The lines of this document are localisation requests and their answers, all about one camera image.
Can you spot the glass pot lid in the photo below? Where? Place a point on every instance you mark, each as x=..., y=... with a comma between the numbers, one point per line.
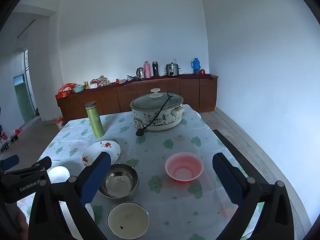
x=150, y=101

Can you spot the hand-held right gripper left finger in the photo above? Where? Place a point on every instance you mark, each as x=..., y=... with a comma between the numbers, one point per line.
x=96, y=177

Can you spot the white enamel bowl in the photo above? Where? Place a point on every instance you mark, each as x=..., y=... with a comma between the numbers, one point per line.
x=128, y=220

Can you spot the pink thermos flask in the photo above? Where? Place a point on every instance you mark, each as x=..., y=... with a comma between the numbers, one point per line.
x=147, y=69

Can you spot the floral white plate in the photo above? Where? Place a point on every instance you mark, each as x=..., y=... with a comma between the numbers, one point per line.
x=102, y=147

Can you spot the small amber bottle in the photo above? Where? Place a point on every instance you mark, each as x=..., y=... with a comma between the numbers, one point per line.
x=86, y=85

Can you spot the stainless steel bowl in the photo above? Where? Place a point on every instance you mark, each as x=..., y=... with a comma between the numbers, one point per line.
x=120, y=182

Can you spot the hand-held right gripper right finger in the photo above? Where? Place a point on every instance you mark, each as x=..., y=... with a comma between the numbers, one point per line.
x=227, y=180

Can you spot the black thermos flask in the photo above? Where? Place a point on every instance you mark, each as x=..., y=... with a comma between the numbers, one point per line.
x=155, y=68

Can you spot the red orange plastic bag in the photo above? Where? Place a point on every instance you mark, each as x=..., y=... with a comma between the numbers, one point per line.
x=64, y=90

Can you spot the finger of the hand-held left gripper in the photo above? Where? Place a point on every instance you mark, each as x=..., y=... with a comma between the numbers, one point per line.
x=43, y=163
x=10, y=160

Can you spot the blue thermos jug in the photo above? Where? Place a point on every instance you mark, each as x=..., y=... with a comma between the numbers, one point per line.
x=196, y=66

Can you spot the floral white electric pot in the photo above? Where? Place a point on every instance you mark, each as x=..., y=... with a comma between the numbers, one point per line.
x=165, y=120

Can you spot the teal basin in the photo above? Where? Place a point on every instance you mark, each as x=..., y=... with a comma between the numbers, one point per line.
x=79, y=88

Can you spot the green thermos bottle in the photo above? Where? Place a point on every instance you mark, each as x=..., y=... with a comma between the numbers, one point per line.
x=95, y=120

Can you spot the red white bucket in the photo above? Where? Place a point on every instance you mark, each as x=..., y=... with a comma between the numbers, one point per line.
x=59, y=124

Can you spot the green door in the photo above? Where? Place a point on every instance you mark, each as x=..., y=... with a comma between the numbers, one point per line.
x=23, y=100

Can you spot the brown wooden cabinet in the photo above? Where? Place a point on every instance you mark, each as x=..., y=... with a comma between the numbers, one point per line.
x=125, y=97

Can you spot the red toy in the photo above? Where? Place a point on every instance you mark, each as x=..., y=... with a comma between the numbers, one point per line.
x=17, y=132

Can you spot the steel electric kettle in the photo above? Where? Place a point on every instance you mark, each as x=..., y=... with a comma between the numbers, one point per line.
x=140, y=73

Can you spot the person's left hand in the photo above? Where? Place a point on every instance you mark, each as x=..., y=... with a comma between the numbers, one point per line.
x=22, y=225

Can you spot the pink plastic bowl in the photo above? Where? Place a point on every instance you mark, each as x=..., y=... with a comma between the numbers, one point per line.
x=184, y=167

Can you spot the small white plate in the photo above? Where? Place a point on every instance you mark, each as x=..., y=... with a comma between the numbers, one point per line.
x=58, y=174

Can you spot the floral cloth bundle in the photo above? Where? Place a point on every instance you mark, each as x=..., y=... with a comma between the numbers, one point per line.
x=100, y=80

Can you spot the steel rice cooker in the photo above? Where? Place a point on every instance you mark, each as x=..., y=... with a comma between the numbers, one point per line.
x=172, y=69

